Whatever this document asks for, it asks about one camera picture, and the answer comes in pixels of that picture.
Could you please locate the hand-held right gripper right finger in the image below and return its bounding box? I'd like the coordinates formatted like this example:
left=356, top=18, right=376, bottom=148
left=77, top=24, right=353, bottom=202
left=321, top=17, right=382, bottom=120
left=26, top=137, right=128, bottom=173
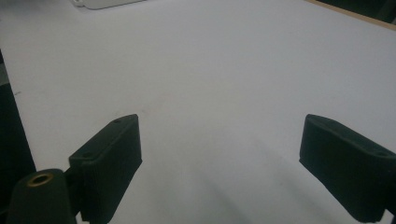
left=299, top=113, right=396, bottom=224

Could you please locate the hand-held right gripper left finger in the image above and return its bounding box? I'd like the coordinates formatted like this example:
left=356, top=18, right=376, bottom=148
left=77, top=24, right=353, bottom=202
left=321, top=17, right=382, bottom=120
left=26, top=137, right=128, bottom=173
left=68, top=113, right=143, bottom=224

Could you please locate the white plastic tray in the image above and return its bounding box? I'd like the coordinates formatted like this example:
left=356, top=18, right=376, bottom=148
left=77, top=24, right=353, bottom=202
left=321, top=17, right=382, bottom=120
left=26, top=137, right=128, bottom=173
left=72, top=0, right=148, bottom=10

